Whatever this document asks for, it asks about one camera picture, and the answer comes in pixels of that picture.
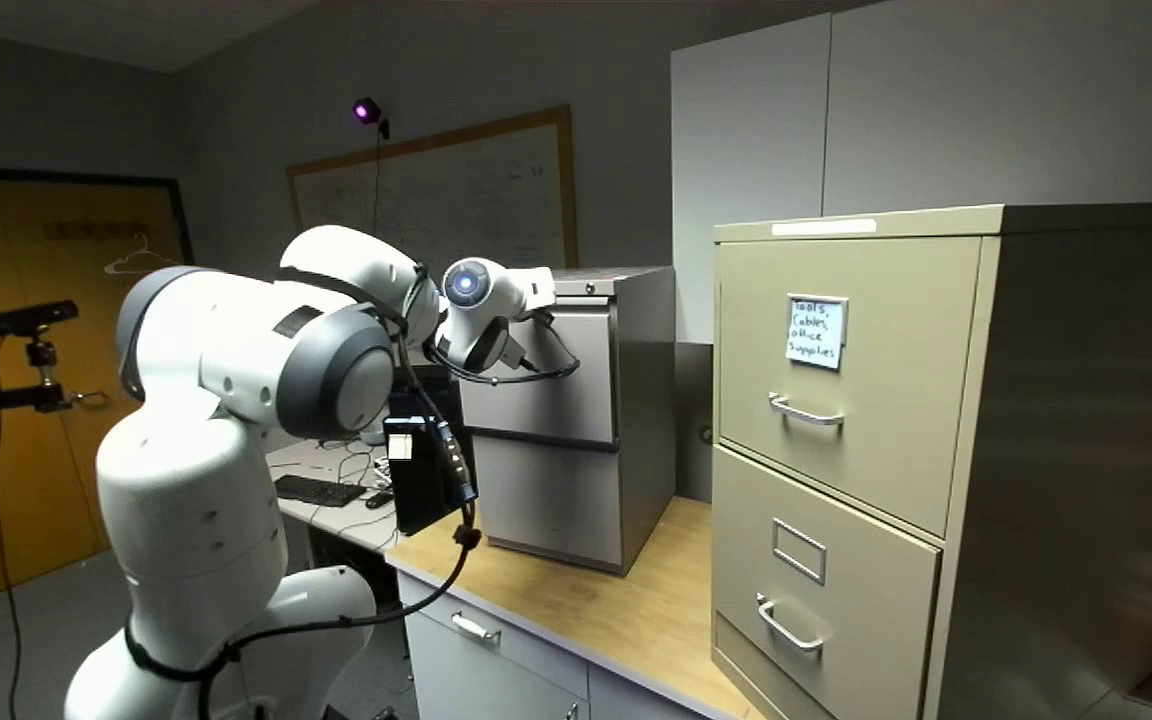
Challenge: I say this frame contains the black stereo camera bar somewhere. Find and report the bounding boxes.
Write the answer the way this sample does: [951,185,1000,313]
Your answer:
[0,298,83,350]

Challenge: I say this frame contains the grey office desk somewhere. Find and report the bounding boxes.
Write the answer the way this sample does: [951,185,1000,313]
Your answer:
[260,438,409,559]

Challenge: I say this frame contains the small silver counter drawer handle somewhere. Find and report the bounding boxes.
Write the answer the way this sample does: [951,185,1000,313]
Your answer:
[447,608,505,650]

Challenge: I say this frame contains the yellow wooden door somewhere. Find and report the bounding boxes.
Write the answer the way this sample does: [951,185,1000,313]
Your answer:
[0,164,197,620]

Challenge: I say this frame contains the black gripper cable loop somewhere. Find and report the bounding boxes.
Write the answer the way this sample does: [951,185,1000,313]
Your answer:
[463,308,585,392]

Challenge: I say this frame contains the beige metal filing cabinet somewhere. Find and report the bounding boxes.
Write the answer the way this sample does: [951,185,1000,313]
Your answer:
[707,199,1152,720]

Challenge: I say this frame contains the wood-framed whiteboard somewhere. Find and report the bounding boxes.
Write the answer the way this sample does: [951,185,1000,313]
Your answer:
[284,104,581,275]

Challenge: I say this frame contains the black keyboard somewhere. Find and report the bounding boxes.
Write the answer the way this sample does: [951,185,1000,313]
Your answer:
[273,473,371,513]

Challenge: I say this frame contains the beige drawer with paper label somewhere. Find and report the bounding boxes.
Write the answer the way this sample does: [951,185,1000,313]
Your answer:
[713,238,986,541]

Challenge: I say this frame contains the grey metal two-drawer cabinet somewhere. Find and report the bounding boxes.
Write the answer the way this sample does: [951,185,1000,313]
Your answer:
[451,265,681,579]

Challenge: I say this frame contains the black computer box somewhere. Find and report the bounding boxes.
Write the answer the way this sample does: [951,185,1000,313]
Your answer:
[381,408,485,541]

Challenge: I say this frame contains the camera with purple light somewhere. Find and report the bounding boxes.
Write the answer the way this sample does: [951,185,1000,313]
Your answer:
[343,91,398,144]

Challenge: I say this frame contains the white handwritten paper label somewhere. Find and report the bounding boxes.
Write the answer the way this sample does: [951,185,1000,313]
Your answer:
[782,288,851,376]

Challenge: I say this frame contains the beige drawer with empty label frame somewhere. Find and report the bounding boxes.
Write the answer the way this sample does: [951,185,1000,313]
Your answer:
[707,443,947,720]

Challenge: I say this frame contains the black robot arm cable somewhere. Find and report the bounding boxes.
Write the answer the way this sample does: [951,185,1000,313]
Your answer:
[119,350,488,720]

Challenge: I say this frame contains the wood-top white counter cabinet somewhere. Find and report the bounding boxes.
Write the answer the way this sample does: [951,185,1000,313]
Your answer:
[385,493,768,720]

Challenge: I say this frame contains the grey cabinet plain drawer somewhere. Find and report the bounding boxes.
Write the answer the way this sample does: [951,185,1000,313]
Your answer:
[467,429,627,572]

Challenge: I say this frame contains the white wall cabinet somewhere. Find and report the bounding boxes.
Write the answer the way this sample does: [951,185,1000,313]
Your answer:
[666,0,1152,350]

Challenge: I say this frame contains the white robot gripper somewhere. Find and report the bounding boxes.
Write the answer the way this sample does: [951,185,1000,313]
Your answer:
[505,265,561,326]

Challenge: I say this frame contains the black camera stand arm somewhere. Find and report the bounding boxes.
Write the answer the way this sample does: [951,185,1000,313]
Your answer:
[0,334,118,425]

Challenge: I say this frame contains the grey cabinet drawer with lock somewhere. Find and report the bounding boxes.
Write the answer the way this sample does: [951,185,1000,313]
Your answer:
[456,303,623,452]

